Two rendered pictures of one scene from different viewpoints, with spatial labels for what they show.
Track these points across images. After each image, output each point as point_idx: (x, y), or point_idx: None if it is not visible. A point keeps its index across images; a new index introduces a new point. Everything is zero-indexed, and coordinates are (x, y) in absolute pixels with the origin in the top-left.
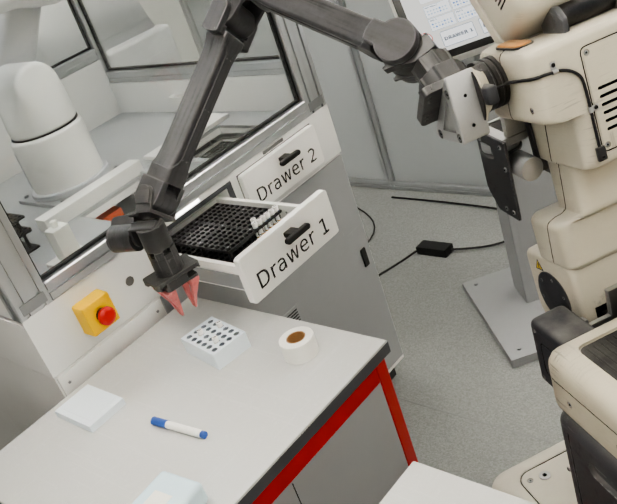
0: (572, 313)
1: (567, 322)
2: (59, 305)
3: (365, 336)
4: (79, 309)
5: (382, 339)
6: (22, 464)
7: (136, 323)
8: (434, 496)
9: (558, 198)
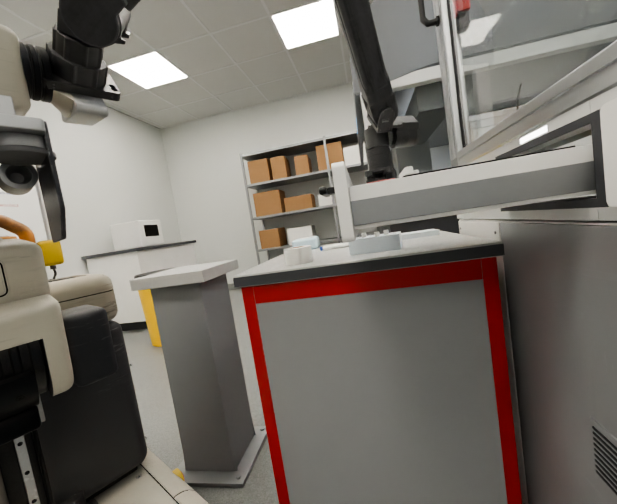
0: (62, 314)
1: (73, 310)
2: None
3: (252, 273)
4: None
5: (236, 275)
6: None
7: (484, 227)
8: (190, 270)
9: None
